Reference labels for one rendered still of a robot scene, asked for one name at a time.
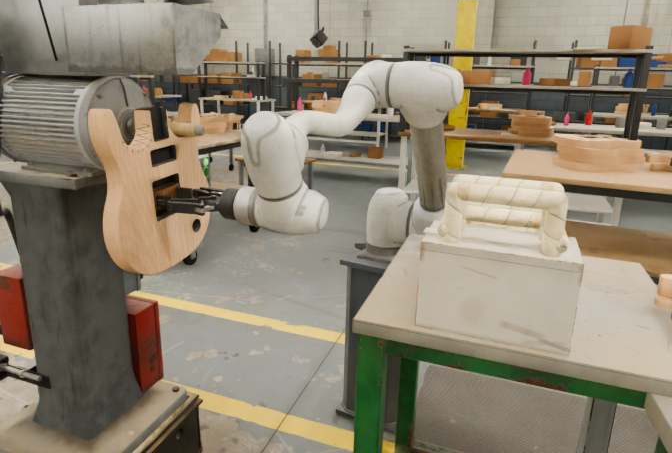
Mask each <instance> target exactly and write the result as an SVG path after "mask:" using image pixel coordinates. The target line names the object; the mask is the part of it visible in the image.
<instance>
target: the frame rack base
mask: <svg viewBox="0 0 672 453"><path fill-rule="evenodd" d="M568 241H569V247H568V249H567V251H565V252H564V253H561V254H560V257H557V258H552V257H546V256H543V255H542V254H540V250H541V243H542V241H541V240H539V233H533V232H525V231H517V230H508V229H500V228H492V227H484V226H476V225H468V224H465V230H463V231H461V235H460V242H459V243H456V244H451V243H446V242H443V241H442V237H441V236H439V235H438V234H430V233H426V234H425V236H424V237H423V239H422V241H421V245H420V259H419V273H418V287H417V301H416V315H415V326H419V327H424V328H429V329H434V330H439V331H444V332H449V333H454V334H459V335H464V336H469V337H474V338H479V339H484V340H489V341H493V342H498V343H503V344H508V345H513V346H518V347H523V348H528V349H533V350H538V351H543V352H548V353H553V354H558V355H563V356H568V357H569V356H570V350H571V344H572V337H573V331H574V325H575V319H576V313H577V307H578V301H579V295H580V289H581V283H582V277H583V271H584V262H583V259H582V256H581V253H580V250H579V247H578V244H577V241H576V238H573V237H568Z"/></svg>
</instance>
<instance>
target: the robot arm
mask: <svg viewBox="0 0 672 453"><path fill-rule="evenodd" d="M462 97H463V78H462V75H461V74H460V73H459V72H458V71H457V70H456V69H454V68H452V67H450V66H447V65H444V64H441V63H436V62H425V61H406V62H385V61H382V60H374V61H371V62H369V63H367V64H365V65H364V66H362V67H361V68H360V69H359V70H358V71H357V72H356V74H355V75H354V76H353V77H352V79H351V80H350V81H349V83H348V86H347V88H346V90H345V92H344V94H343V97H342V100H341V103H340V106H339V108H338V111H337V112H336V114H330V113H324V112H317V111H310V110H305V111H299V112H296V113H294V114H292V115H291V116H289V117H288V118H286V119H284V118H283V117H281V116H280V115H278V114H277V113H275V112H271V111H262V112H258V113H255V114H253V115H252V116H250V117H249V118H248V120H247V121H246V122H245V123H244V125H243V127H242V131H241V150H242V155H243V159H244V162H245V165H246V169H247V172H248V174H249V177H250V179H251V182H252V183H253V185H254V186H255V187H249V186H245V187H242V188H241V189H238V188H227V189H225V190H223V189H216V188H209V187H203V186H201V187H199V188H200V189H198V188H194V189H192V188H185V187H176V192H177V198H174V196H172V195H171V196H166V195H156V203H157V207H159V208H167V210H168V212H172V213H184V214H196V215H200V216H204V215H205V212H206V211H209V212H219V213H220V214H221V215H222V217H223V218H225V219H229V220H236V221H237V222H238V223H240V224H244V225H252V226H257V227H264V228H267V229H269V230H271V231H275V232H280V233H287V234H311V233H316V232H319V231H321V230H322V228H323V227H324V226H325V224H326V222H327V220H328V215H329V204H328V200H327V198H325V197H324V196H323V195H321V194H320V193H318V192H316V191H314V190H310V189H308V186H307V185H306V184H305V183H304V181H303V179H302V175H301V170H302V169H303V167H304V161H305V157H306V152H307V150H308V141H307V138H306V136H307V135H308V134H313V135H319V136H326V137H334V138H336V137H342V136H345V135H347V134H348V133H350V132H351V131H352V130H354V129H355V128H356V127H357V126H358V125H359V124H360V123H361V122H362V121H363V120H364V119H365V118H366V117H367V116H368V115H369V114H370V113H371V112H372V111H373V110H374V109H381V108H397V109H400V112H401V113H402V115H403V116H404V118H405V120H406V121H407V122H408V123H409V124H410V131H411V138H412V146H413V154H414V161H415V169H416V177H417V184H418V192H419V198H418V199H417V200H416V202H415V203H414V202H412V201H410V200H408V195H407V194H406V193H405V192H404V191H402V190H401V189H399V188H394V187H388V188H381V189H378V190H377V191H376V193H375V194H374V196H373V197H372V199H371V201H370V204H369V207H368V213H367V223H366V234H367V242H356V244H355V248H357V249H359V250H362V251H361V252H359V253H357V255H356V258H358V259H366V260H371V261H375V262H380V263H385V264H390V263H391V261H392V260H393V258H394V257H395V255H396V254H397V252H398V251H399V249H400V248H401V246H402V245H403V244H404V242H405V240H406V239H407V237H408V236H409V235H410V234H415V235H424V236H425V234H426V233H423V232H424V230H425V229H426V227H427V228H430V226H431V225H432V223H433V222H434V221H435V220H436V221H441V219H442V218H443V216H444V211H445V199H446V189H447V175H446V160H445V141H444V126H443V120H444V119H445V117H446V115H447V112H448V111H451V110H453V109H454V108H456V107H457V106H458V105H459V103H460V102H461V100H462ZM205 190H206V191H205ZM193 197H194V198H193Z"/></svg>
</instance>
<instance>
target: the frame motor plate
mask: <svg viewBox="0 0 672 453"><path fill-rule="evenodd" d="M26 164H27V163H26V162H19V161H17V162H10V163H4V164H0V180H1V181H9V182H16V183H24V184H32V185H40V186H47V187H55V188H63V189H71V190H79V189H83V188H87V187H91V186H95V185H99V184H103V183H107V177H106V174H102V175H98V176H93V177H88V176H80V175H77V173H72V174H63V173H54V172H46V171H37V170H28V169H22V168H21V166H22V165H26Z"/></svg>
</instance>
